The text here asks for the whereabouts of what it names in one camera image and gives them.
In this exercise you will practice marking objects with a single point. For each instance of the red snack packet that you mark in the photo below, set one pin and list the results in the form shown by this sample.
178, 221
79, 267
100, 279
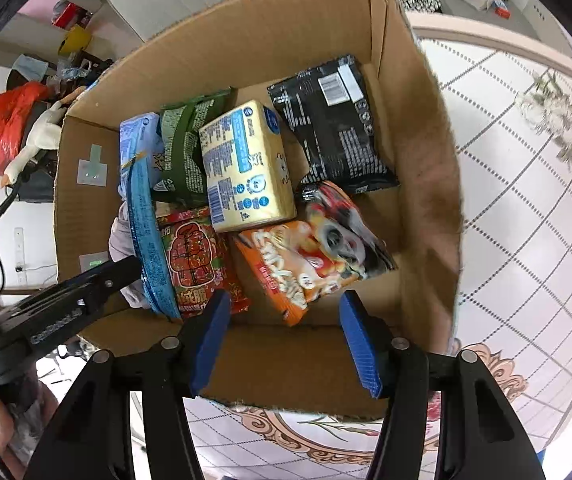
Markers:
191, 255

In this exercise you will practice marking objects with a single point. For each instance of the black snack packet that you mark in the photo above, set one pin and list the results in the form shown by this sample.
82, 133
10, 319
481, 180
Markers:
336, 130

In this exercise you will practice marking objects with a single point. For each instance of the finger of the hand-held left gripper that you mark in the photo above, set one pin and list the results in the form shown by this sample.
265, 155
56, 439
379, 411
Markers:
113, 277

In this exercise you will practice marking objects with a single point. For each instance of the yellow tissue packet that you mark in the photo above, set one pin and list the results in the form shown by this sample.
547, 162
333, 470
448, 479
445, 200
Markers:
246, 170

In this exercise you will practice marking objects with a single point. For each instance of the orange plastic bag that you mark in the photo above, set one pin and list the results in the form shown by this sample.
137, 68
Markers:
6, 120

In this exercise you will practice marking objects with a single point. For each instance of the orange snack packet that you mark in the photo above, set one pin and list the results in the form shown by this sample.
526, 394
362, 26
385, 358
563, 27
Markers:
286, 270

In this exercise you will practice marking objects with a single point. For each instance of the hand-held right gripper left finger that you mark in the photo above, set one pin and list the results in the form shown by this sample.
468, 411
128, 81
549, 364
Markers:
211, 340

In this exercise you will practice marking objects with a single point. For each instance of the black stroller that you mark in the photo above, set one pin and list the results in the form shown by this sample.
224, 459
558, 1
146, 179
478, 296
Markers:
36, 187

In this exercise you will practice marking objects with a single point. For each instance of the white goose plush toy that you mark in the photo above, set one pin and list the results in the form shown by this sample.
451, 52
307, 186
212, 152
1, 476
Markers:
41, 135

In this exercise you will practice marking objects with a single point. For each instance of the light blue cloth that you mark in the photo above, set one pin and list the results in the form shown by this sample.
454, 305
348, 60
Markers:
28, 67

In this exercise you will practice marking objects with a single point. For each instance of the long blue packet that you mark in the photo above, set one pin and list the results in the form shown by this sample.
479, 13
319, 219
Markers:
148, 240

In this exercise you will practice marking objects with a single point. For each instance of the small red box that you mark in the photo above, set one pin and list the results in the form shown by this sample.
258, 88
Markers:
501, 9

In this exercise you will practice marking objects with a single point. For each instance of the green snack packet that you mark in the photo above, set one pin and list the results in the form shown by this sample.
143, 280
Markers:
181, 150

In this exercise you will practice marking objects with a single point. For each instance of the yellow bucket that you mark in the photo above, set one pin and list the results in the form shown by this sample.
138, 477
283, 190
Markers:
76, 40

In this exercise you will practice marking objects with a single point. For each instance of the light blue tissue packet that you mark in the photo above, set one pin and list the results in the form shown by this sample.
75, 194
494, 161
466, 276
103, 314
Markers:
138, 132

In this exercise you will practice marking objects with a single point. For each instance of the cardboard box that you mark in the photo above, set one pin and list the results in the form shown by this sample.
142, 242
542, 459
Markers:
415, 160

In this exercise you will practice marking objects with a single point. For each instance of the grey-purple cloth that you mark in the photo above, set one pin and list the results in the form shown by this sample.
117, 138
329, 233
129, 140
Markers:
121, 240

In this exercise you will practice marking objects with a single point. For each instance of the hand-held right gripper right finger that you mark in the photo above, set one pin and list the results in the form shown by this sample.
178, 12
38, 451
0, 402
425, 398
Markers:
360, 345

